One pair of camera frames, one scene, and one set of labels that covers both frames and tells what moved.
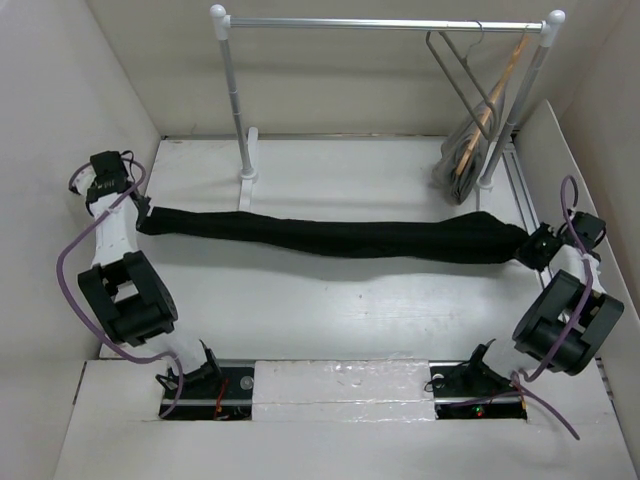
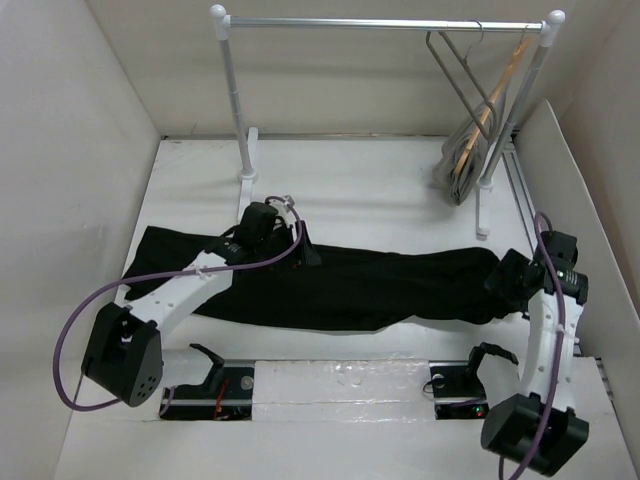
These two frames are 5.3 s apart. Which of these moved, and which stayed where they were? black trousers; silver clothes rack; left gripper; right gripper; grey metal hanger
Moved: right gripper; left gripper; black trousers
Stayed: grey metal hanger; silver clothes rack
